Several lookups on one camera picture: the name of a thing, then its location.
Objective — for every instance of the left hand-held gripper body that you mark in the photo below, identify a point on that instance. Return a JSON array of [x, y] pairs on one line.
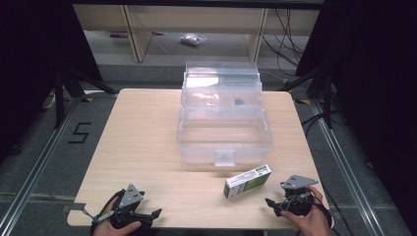
[[130, 196]]

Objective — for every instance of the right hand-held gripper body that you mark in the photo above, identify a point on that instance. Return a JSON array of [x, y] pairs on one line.
[[297, 182]]

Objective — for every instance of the person's left hand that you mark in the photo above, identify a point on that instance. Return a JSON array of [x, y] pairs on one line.
[[104, 229]]

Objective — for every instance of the person's right hand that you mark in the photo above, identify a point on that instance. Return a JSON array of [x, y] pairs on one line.
[[314, 223]]

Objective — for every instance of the green and white carton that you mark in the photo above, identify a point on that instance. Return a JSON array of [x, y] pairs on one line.
[[249, 182]]

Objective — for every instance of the clear plastic storage box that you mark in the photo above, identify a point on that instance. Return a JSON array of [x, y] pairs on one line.
[[226, 144]]

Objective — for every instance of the black metal stand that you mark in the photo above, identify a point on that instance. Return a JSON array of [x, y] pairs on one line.
[[59, 98], [327, 98]]

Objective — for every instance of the dark curtain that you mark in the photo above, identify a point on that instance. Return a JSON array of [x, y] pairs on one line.
[[32, 65], [377, 82]]

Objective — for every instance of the beige wooden shelf unit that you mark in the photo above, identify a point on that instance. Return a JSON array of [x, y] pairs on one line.
[[141, 36]]

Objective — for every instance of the pink flat item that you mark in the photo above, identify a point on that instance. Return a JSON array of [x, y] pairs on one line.
[[117, 34]]

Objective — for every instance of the clear plastic bag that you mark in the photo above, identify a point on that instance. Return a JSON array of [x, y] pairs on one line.
[[193, 39]]

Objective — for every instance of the metal floor rail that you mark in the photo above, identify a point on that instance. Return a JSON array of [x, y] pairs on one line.
[[347, 170], [39, 164]]

